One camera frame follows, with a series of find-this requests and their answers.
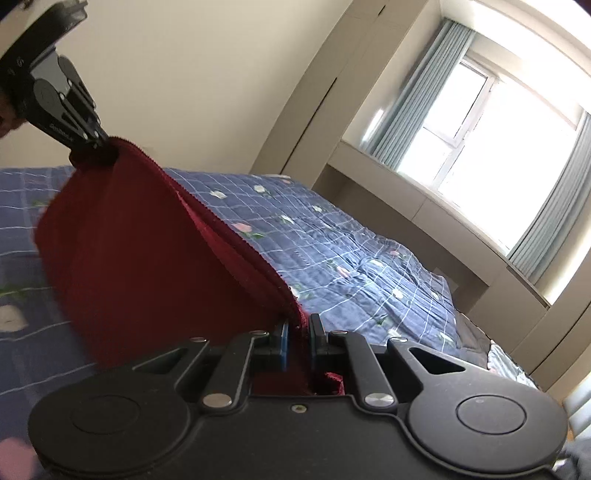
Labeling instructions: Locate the beige window cabinet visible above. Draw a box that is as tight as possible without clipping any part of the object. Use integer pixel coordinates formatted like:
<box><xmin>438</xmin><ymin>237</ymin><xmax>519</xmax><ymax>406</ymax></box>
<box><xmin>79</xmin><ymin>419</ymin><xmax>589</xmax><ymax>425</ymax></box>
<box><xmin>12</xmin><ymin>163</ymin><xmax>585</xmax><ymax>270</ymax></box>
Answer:
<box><xmin>314</xmin><ymin>141</ymin><xmax>555</xmax><ymax>324</ymax></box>

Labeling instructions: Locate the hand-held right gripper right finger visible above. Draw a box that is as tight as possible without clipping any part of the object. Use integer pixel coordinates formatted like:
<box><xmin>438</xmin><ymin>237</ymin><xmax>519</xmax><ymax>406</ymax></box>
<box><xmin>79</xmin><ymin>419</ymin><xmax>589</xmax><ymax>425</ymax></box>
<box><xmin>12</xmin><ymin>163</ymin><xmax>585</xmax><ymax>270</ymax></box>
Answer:
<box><xmin>309</xmin><ymin>314</ymin><xmax>466</xmax><ymax>411</ymax></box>

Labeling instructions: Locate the window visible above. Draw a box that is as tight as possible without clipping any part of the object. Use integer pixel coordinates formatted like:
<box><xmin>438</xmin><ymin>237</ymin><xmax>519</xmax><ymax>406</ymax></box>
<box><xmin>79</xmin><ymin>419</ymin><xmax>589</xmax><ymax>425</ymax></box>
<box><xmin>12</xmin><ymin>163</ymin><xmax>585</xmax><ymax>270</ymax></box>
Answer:
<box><xmin>397</xmin><ymin>55</ymin><xmax>588</xmax><ymax>250</ymax></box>

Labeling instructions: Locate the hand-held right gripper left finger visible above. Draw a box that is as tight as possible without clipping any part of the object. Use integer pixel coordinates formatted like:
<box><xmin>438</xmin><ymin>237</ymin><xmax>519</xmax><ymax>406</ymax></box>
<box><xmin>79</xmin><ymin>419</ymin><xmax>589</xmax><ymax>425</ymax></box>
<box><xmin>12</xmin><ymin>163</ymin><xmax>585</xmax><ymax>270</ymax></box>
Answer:
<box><xmin>131</xmin><ymin>320</ymin><xmax>293</xmax><ymax>411</ymax></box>

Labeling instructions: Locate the grey bed sheet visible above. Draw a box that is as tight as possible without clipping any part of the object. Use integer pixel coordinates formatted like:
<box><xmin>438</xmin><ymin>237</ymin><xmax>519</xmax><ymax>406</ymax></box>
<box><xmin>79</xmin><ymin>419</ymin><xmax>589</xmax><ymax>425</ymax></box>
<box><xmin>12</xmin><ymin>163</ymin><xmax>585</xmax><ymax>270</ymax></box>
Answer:
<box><xmin>455</xmin><ymin>314</ymin><xmax>497</xmax><ymax>370</ymax></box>

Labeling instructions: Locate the light blue curtain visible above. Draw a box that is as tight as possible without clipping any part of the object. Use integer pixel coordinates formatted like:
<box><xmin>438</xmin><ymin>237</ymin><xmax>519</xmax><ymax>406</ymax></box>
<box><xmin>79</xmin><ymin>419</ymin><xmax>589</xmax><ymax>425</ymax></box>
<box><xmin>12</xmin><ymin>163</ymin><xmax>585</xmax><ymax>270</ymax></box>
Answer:
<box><xmin>365</xmin><ymin>18</ymin><xmax>476</xmax><ymax>171</ymax></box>
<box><xmin>508</xmin><ymin>134</ymin><xmax>591</xmax><ymax>287</ymax></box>

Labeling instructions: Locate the pink mat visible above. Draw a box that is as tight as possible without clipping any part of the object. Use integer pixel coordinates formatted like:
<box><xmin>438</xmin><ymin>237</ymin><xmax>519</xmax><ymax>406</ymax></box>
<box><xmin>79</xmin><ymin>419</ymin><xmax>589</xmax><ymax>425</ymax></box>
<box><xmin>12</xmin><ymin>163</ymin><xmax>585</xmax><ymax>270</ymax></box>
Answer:
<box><xmin>0</xmin><ymin>436</ymin><xmax>38</xmax><ymax>480</ymax></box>

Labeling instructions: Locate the grey padded headboard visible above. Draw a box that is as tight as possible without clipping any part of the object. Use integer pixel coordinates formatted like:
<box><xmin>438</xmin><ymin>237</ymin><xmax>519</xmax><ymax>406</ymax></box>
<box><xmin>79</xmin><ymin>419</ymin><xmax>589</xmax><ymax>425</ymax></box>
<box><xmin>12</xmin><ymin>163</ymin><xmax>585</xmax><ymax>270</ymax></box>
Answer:
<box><xmin>564</xmin><ymin>384</ymin><xmax>591</xmax><ymax>432</ymax></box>

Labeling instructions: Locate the dark red long-sleeve shirt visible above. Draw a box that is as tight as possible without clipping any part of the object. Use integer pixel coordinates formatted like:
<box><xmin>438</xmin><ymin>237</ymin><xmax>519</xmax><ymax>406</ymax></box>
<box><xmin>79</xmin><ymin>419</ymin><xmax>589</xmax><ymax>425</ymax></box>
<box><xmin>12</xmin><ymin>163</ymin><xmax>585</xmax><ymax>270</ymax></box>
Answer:
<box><xmin>34</xmin><ymin>136</ymin><xmax>347</xmax><ymax>398</ymax></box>

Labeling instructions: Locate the beige wardrobe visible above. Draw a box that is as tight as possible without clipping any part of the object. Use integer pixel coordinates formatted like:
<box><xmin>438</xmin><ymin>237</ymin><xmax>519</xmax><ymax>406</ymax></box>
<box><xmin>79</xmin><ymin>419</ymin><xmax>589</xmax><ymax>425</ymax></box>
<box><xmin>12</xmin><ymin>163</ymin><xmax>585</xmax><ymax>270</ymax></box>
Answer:
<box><xmin>252</xmin><ymin>0</ymin><xmax>386</xmax><ymax>185</ymax></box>
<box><xmin>485</xmin><ymin>263</ymin><xmax>591</xmax><ymax>393</ymax></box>

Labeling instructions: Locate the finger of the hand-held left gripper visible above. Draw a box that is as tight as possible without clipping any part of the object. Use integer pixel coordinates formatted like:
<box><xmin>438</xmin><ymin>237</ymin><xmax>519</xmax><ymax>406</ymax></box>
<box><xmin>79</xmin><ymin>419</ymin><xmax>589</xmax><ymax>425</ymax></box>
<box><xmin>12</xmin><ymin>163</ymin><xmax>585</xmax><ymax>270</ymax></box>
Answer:
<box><xmin>58</xmin><ymin>55</ymin><xmax>117</xmax><ymax>163</ymax></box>
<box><xmin>28</xmin><ymin>79</ymin><xmax>100</xmax><ymax>167</ymax></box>

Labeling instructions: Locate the blue checked floral quilt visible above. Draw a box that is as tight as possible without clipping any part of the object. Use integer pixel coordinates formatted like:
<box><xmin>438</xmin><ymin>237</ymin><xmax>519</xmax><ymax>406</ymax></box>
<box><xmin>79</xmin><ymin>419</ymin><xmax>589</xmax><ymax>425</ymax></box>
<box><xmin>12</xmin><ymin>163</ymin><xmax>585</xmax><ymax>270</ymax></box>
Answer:
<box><xmin>0</xmin><ymin>166</ymin><xmax>462</xmax><ymax>439</ymax></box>

